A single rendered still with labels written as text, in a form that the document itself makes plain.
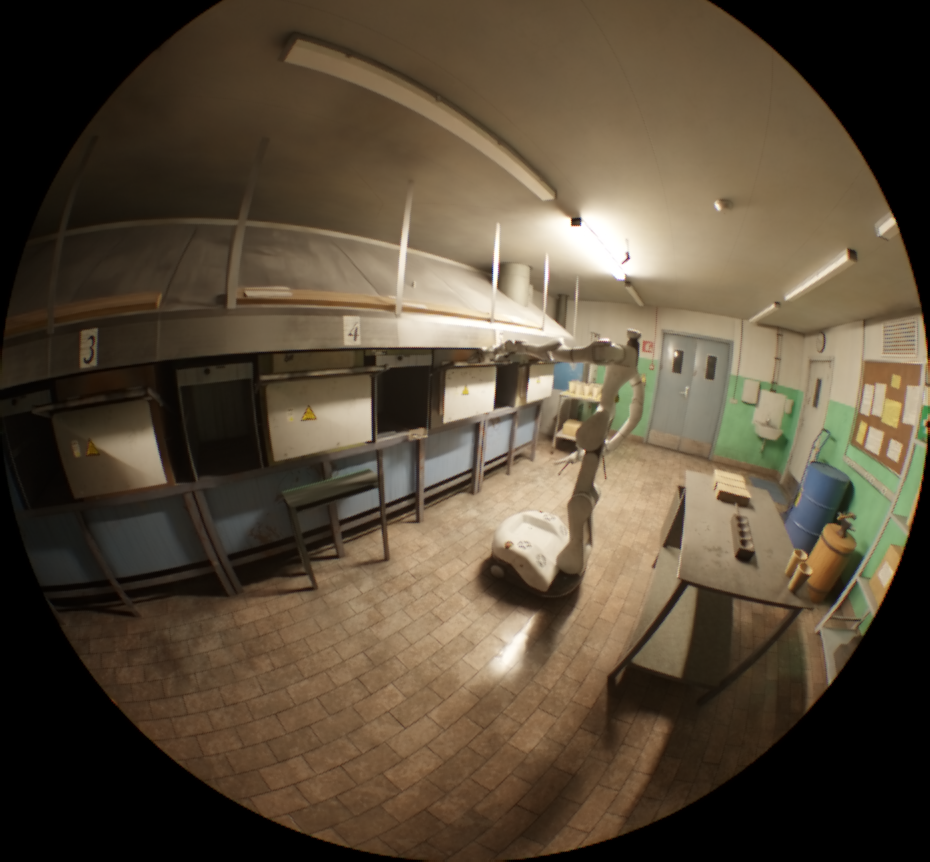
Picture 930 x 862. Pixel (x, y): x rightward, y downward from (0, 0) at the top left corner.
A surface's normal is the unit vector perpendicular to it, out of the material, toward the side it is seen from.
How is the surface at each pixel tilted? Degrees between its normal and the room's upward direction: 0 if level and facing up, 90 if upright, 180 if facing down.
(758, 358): 90
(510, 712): 0
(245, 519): 90
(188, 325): 80
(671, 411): 90
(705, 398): 90
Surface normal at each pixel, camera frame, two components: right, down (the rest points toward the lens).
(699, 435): -0.67, 0.11
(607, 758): 0.07, -0.98
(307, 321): 0.74, 0.01
